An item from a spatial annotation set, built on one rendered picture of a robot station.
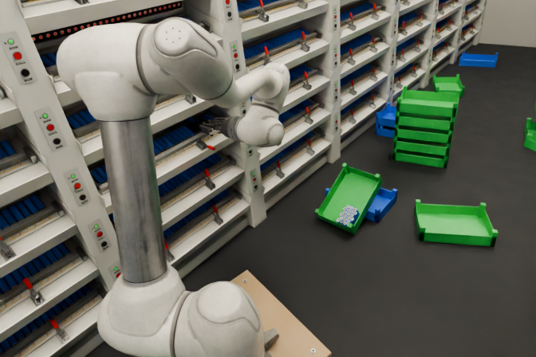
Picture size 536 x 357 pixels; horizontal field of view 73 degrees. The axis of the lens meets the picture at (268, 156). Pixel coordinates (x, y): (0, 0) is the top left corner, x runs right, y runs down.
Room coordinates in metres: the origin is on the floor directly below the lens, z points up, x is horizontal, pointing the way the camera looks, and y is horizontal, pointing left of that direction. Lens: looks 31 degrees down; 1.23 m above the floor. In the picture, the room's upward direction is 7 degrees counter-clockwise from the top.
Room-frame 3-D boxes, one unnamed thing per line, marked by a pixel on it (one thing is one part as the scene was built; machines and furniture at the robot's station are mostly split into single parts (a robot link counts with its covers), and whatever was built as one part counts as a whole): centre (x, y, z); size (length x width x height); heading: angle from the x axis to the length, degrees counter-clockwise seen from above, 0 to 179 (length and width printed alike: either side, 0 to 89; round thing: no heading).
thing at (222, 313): (0.53, 0.15, 0.46); 0.18 x 0.16 x 0.22; 75
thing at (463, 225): (1.22, -0.79, 0.04); 0.30 x 0.20 x 0.08; 74
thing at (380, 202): (1.48, -0.45, 0.04); 0.30 x 0.20 x 0.08; 45
